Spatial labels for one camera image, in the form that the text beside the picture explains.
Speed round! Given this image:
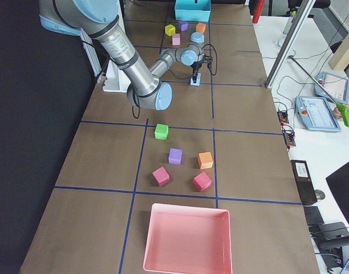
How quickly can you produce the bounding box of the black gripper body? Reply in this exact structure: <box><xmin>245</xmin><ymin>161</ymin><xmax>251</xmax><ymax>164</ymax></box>
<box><xmin>191</xmin><ymin>60</ymin><xmax>203</xmax><ymax>72</ymax></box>

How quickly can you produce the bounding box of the light blue foam block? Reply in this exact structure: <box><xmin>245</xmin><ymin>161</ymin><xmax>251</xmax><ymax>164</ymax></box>
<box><xmin>190</xmin><ymin>73</ymin><xmax>201</xmax><ymax>86</ymax></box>

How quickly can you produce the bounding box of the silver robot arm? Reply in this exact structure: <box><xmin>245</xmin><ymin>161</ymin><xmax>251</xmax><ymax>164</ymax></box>
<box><xmin>39</xmin><ymin>1</ymin><xmax>205</xmax><ymax>110</ymax></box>

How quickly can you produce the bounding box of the person's hand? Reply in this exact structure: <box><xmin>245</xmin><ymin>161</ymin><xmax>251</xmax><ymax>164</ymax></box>
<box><xmin>333</xmin><ymin>104</ymin><xmax>349</xmax><ymax>119</ymax></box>

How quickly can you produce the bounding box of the light pink foam block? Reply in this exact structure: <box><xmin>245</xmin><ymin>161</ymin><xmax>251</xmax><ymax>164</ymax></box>
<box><xmin>172</xmin><ymin>33</ymin><xmax>181</xmax><ymax>46</ymax></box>

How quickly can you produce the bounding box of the purple foam block left side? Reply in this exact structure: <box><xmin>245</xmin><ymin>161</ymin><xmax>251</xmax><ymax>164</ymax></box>
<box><xmin>178</xmin><ymin>21</ymin><xmax>188</xmax><ymax>32</ymax></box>

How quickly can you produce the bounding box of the purple foam block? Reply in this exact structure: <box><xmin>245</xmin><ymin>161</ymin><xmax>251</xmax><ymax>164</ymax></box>
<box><xmin>178</xmin><ymin>21</ymin><xmax>188</xmax><ymax>32</ymax></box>
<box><xmin>168</xmin><ymin>148</ymin><xmax>182</xmax><ymax>165</ymax></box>

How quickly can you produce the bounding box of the yellow foam block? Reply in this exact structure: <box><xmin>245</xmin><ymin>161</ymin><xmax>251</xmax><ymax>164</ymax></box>
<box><xmin>165</xmin><ymin>24</ymin><xmax>176</xmax><ymax>37</ymax></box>

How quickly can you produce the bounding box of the teal plastic bin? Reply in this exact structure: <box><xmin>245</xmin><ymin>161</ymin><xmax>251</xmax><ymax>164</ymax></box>
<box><xmin>174</xmin><ymin>0</ymin><xmax>211</xmax><ymax>22</ymax></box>

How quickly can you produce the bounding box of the green foam block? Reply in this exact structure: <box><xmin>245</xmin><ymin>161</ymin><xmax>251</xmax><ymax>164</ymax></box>
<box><xmin>155</xmin><ymin>123</ymin><xmax>169</xmax><ymax>140</ymax></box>

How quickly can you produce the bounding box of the purple foam block right side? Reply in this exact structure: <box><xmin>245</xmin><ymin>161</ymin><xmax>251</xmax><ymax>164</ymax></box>
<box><xmin>168</xmin><ymin>148</ymin><xmax>182</xmax><ymax>165</ymax></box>

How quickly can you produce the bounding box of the orange foam block right side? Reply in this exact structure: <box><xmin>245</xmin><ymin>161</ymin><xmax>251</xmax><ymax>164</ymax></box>
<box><xmin>197</xmin><ymin>152</ymin><xmax>214</xmax><ymax>169</ymax></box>

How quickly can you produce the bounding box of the red foam block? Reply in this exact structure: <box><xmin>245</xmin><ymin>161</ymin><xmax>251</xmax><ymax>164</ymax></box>
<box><xmin>193</xmin><ymin>172</ymin><xmax>212</xmax><ymax>192</ymax></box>

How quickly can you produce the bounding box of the dark pink foam block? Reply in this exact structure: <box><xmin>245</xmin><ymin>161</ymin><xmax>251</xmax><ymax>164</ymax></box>
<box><xmin>152</xmin><ymin>167</ymin><xmax>170</xmax><ymax>187</ymax></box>

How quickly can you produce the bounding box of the orange connector strip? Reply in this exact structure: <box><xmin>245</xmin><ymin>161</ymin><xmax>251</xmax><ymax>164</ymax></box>
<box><xmin>277</xmin><ymin>110</ymin><xmax>296</xmax><ymax>150</ymax></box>

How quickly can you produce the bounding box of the teach pendant near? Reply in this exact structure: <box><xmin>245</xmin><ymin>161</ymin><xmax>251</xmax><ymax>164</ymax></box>
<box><xmin>295</xmin><ymin>96</ymin><xmax>341</xmax><ymax>132</ymax></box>

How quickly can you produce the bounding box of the teach pendant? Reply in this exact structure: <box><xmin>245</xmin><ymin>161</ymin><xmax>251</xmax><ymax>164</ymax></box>
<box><xmin>316</xmin><ymin>71</ymin><xmax>349</xmax><ymax>104</ymax></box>
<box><xmin>295</xmin><ymin>96</ymin><xmax>341</xmax><ymax>132</ymax></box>

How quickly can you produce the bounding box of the teach pendant far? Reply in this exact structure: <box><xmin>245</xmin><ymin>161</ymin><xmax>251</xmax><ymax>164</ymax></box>
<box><xmin>316</xmin><ymin>71</ymin><xmax>349</xmax><ymax>104</ymax></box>

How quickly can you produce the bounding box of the black power box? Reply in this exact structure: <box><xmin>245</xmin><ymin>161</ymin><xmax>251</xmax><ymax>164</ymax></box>
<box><xmin>290</xmin><ymin>160</ymin><xmax>317</xmax><ymax>206</ymax></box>

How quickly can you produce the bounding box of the black computer mouse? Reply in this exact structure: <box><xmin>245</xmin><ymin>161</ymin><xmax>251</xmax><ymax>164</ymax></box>
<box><xmin>315</xmin><ymin>190</ymin><xmax>326</xmax><ymax>201</ymax></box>

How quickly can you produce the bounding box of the black monitor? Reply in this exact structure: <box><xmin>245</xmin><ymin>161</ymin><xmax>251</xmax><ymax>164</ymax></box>
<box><xmin>326</xmin><ymin>162</ymin><xmax>349</xmax><ymax>224</ymax></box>

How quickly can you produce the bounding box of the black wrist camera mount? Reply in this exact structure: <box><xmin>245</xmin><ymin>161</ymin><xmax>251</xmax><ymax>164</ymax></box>
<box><xmin>202</xmin><ymin>55</ymin><xmax>213</xmax><ymax>71</ymax></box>

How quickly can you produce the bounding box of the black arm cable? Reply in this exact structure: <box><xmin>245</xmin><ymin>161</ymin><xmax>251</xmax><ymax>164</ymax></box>
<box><xmin>131</xmin><ymin>43</ymin><xmax>218</xmax><ymax>119</ymax></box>

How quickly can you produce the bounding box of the aluminium frame post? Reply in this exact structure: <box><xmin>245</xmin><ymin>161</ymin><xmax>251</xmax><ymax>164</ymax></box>
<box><xmin>265</xmin><ymin>0</ymin><xmax>316</xmax><ymax>89</ymax></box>

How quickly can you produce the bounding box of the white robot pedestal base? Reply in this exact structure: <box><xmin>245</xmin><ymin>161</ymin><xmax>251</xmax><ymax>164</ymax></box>
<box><xmin>103</xmin><ymin>50</ymin><xmax>130</xmax><ymax>93</ymax></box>

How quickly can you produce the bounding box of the green handled reacher grabber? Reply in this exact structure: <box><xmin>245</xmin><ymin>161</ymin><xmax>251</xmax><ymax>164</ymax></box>
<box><xmin>287</xmin><ymin>55</ymin><xmax>349</xmax><ymax>127</ymax></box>

